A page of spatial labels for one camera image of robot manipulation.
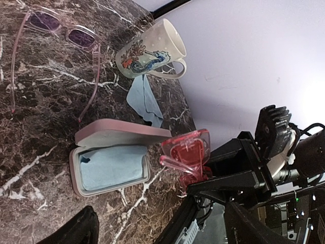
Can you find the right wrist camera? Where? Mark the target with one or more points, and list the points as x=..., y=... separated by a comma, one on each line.
x=272, y=132

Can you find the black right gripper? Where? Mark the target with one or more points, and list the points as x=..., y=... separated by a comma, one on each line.
x=240, y=174

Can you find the cream ceramic mug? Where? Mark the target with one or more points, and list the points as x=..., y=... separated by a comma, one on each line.
x=160, y=45

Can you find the pink glasses case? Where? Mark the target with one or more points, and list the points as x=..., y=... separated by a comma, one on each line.
x=104, y=133

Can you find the light blue cleaning cloth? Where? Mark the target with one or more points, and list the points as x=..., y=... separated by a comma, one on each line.
x=111, y=166

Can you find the pink frame sunglasses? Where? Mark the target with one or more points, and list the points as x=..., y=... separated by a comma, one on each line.
x=188, y=153

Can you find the black right corner post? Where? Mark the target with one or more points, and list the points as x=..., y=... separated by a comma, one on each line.
x=173, y=5

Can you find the light blue cloth near mug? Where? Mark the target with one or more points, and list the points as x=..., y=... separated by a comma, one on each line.
x=142, y=100

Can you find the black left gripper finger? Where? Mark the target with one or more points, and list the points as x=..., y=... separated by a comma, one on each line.
x=82, y=228

